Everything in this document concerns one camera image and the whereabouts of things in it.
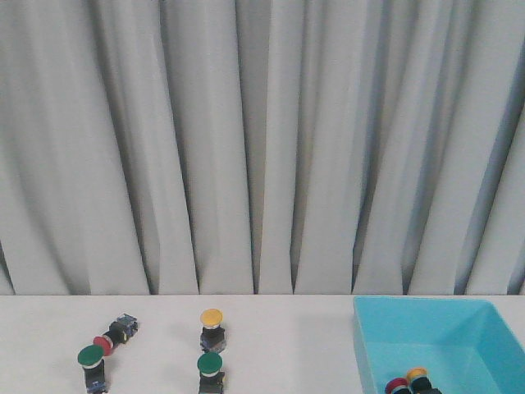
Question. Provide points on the red push button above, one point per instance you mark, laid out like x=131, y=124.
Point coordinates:
x=398, y=385
x=119, y=332

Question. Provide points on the yellow push button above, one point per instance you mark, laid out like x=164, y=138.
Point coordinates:
x=419, y=381
x=213, y=337

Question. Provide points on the light blue plastic box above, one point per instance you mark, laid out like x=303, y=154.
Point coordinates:
x=465, y=345

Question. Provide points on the grey pleated curtain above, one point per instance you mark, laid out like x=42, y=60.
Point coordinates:
x=262, y=147

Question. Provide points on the right green push button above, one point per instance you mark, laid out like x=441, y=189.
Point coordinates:
x=211, y=377

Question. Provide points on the green push button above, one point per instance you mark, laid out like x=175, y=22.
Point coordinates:
x=211, y=377
x=91, y=360

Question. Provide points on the lying red push button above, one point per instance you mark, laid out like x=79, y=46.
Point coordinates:
x=119, y=332

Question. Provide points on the left green push button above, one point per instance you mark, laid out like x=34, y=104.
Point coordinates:
x=91, y=360

